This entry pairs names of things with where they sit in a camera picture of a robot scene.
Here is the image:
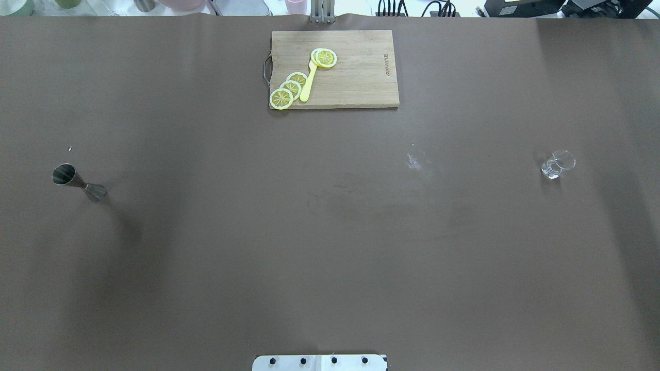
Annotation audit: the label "lemon slice of row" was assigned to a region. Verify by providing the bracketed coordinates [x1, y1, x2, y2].
[287, 71, 307, 87]
[279, 79, 303, 101]

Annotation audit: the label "lemon slice upper of row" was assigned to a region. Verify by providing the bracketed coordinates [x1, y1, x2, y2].
[287, 71, 307, 87]

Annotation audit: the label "lemon slice on fork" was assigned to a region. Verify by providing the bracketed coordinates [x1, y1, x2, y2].
[310, 48, 338, 68]

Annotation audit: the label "aluminium frame post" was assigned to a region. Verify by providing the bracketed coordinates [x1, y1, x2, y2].
[309, 0, 335, 24]

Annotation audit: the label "lemon slice middle of row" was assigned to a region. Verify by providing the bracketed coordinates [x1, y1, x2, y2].
[279, 79, 303, 101]

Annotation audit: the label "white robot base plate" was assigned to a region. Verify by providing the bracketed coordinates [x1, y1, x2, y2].
[252, 354, 389, 370]

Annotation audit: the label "small clear glass cup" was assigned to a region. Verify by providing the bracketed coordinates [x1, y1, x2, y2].
[540, 150, 576, 179]

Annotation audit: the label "pink cup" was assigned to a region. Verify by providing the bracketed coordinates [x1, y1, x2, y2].
[285, 0, 308, 15]

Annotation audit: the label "black computer equipment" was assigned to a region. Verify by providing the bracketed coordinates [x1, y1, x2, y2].
[484, 1, 658, 19]

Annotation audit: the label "black power strip cables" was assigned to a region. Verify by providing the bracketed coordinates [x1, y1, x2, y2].
[376, 0, 461, 18]

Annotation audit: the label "wooden cutting board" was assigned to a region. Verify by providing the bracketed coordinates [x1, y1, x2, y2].
[270, 30, 399, 110]

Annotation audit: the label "steel double jigger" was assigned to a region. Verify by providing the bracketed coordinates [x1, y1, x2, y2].
[52, 163, 108, 201]

